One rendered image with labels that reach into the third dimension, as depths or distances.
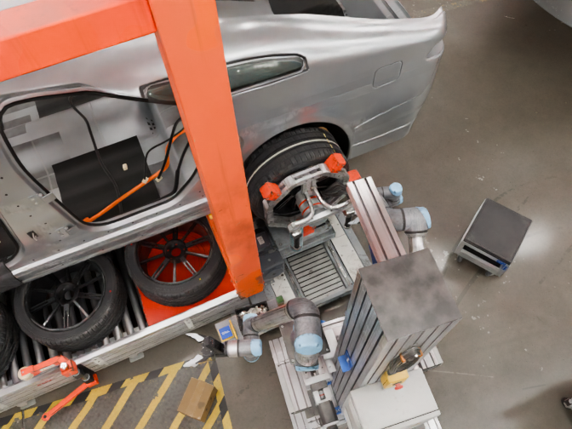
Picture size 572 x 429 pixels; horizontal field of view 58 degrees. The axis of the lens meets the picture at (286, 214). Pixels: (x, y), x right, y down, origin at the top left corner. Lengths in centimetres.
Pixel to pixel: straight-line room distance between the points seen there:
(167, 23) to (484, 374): 311
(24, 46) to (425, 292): 129
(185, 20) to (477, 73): 400
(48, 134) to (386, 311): 262
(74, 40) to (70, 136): 222
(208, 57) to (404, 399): 163
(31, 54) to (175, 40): 35
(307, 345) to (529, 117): 338
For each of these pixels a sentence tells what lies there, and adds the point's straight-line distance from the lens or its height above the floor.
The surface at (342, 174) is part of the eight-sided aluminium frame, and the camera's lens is 304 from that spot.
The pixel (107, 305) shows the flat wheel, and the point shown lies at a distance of 343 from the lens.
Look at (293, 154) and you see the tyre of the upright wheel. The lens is 290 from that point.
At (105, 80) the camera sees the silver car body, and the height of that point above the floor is 191.
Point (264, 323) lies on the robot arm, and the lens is 243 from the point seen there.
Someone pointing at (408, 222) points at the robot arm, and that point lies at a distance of 267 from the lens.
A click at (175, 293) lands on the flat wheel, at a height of 50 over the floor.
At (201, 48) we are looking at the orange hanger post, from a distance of 149.
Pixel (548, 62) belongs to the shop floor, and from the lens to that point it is 549.
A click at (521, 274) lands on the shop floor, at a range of 417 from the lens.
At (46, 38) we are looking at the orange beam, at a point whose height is 270.
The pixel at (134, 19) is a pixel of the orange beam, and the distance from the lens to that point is 142.
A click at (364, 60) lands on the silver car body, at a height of 162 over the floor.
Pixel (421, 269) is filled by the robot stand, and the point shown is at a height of 203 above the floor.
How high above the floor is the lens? 357
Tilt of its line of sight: 62 degrees down
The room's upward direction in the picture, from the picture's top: 3 degrees counter-clockwise
